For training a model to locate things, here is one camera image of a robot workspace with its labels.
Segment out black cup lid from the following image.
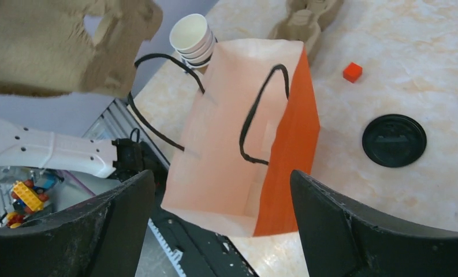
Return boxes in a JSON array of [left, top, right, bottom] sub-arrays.
[[362, 114, 427, 168]]

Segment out orange paper bag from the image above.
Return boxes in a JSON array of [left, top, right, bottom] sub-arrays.
[[161, 39, 320, 237]]

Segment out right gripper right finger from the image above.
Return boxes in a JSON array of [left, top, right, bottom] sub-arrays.
[[290, 170, 458, 276]]

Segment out stack of paper cups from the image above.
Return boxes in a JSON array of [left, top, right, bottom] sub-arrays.
[[169, 13, 218, 73]]

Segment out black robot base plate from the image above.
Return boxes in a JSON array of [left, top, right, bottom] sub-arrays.
[[141, 142, 258, 276]]

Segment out small orange cube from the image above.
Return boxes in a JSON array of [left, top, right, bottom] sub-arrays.
[[342, 62, 363, 83]]

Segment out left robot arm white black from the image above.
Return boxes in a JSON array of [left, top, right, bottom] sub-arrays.
[[0, 118, 145, 178]]

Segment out colourful toy bricks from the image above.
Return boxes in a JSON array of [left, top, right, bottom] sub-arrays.
[[5, 173, 61, 229]]

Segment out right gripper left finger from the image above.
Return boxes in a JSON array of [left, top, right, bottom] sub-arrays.
[[0, 170, 155, 276]]

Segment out white toothed cable rail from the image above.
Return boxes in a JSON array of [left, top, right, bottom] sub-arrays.
[[148, 219, 187, 277]]

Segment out brown pulp cup carrier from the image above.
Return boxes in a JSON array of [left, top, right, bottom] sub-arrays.
[[268, 0, 344, 63], [0, 1, 163, 98]]

